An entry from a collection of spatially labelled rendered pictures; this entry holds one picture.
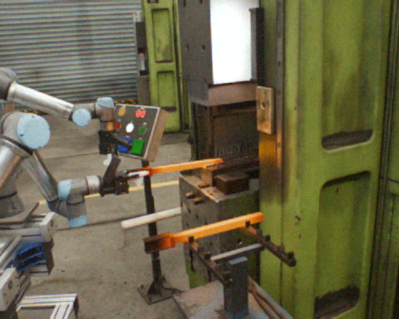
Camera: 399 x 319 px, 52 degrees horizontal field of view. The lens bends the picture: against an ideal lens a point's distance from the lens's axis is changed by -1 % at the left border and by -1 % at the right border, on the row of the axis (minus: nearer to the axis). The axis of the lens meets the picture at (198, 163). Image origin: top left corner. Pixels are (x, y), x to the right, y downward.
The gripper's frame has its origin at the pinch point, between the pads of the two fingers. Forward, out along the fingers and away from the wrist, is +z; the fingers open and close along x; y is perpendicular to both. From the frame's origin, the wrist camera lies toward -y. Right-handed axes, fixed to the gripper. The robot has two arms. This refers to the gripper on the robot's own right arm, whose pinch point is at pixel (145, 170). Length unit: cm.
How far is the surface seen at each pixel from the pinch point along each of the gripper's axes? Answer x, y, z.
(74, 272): -111, 102, -21
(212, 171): 7.6, 3.2, 27.9
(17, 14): -801, -117, 17
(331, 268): 42, 45, 67
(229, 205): 22.0, 14.0, 27.9
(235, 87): 8, -32, 40
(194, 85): -4.8, -33.1, 26.7
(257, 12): 28, -61, 37
